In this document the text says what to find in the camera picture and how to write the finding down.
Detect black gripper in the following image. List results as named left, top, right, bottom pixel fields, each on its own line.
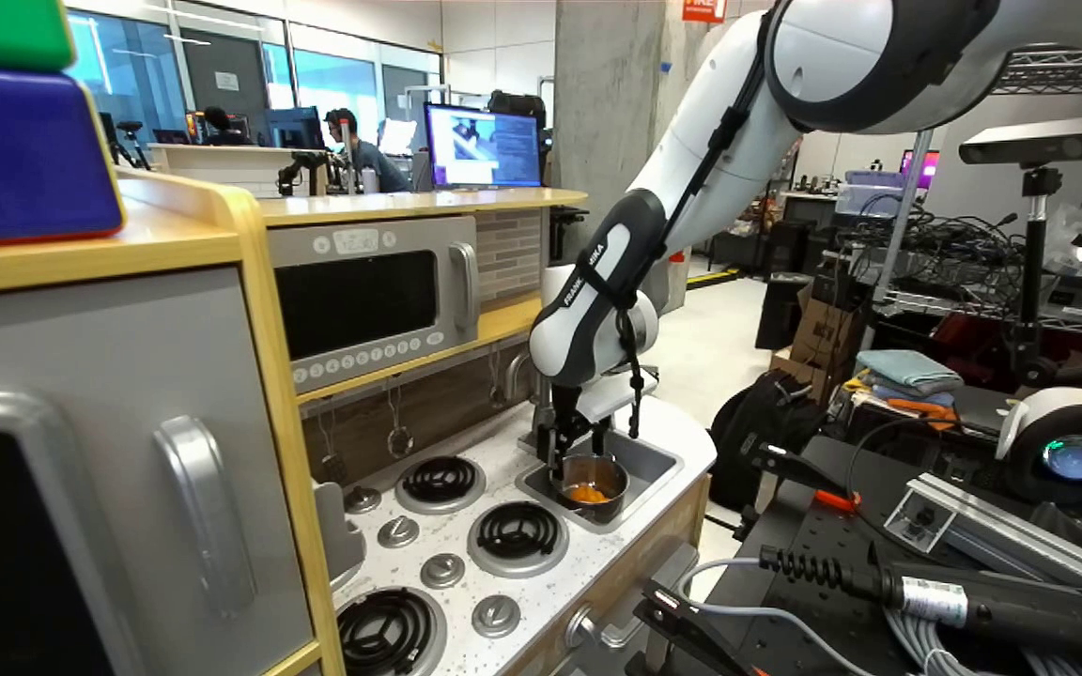
left=533, top=381, right=615, bottom=484

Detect small orange toy food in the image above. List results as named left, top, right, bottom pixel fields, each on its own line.
left=563, top=478, right=615, bottom=506

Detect small steel pot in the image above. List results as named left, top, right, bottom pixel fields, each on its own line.
left=547, top=445, right=632, bottom=515

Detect grey sink basin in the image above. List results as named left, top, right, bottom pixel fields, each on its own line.
left=516, top=425, right=682, bottom=533

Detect grey toy faucet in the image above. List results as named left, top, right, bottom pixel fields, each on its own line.
left=499, top=350, right=545, bottom=416

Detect black coil stove burner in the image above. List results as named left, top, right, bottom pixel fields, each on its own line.
left=463, top=500, right=573, bottom=578
left=333, top=582, right=451, bottom=676
left=392, top=451, right=489, bottom=518

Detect wooden toy play kitchen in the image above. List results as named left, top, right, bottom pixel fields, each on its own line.
left=0, top=165, right=720, bottom=676

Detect black backpack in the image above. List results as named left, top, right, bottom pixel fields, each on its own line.
left=704, top=373, right=819, bottom=518

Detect silver toy microwave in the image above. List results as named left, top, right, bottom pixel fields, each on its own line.
left=265, top=212, right=484, bottom=398

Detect brown cardboard box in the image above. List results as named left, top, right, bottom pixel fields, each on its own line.
left=769, top=294, right=873, bottom=404

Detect monitor with blue screen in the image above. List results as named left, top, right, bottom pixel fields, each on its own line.
left=419, top=101, right=547, bottom=195

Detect teal folded cloth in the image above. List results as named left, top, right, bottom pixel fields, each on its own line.
left=853, top=345, right=968, bottom=394

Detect seated person in dark top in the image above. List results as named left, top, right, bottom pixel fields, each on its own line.
left=319, top=106, right=414, bottom=197

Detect translucent plastic bin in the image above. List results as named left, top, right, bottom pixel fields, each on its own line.
left=833, top=165, right=914, bottom=220

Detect white metal pole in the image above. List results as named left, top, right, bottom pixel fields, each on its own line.
left=873, top=125, right=938, bottom=305

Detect dark computer monitor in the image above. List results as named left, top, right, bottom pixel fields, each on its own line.
left=258, top=106, right=329, bottom=152

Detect purple lit screen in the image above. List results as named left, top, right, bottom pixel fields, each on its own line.
left=894, top=145, right=947, bottom=195

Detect white reception desk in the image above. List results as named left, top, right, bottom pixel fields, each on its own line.
left=141, top=140, right=344, bottom=201

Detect grey toy oven door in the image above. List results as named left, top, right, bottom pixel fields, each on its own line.
left=0, top=264, right=319, bottom=676

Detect black ribbed grip pole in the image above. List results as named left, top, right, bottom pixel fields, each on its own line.
left=756, top=542, right=1082, bottom=668

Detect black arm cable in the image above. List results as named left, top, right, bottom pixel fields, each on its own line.
left=570, top=71, right=779, bottom=441

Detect silver oven bar handle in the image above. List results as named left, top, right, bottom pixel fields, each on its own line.
left=556, top=603, right=646, bottom=676

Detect grey coiled cable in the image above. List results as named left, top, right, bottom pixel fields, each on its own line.
left=669, top=554, right=1082, bottom=676

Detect aluminium extrusion rail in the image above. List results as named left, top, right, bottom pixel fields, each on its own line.
left=884, top=466, right=1082, bottom=598

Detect black camera stand pole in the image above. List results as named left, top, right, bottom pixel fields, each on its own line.
left=1007, top=160, right=1071, bottom=378

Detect grey camera bar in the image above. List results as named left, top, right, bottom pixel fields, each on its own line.
left=955, top=110, right=1082, bottom=170

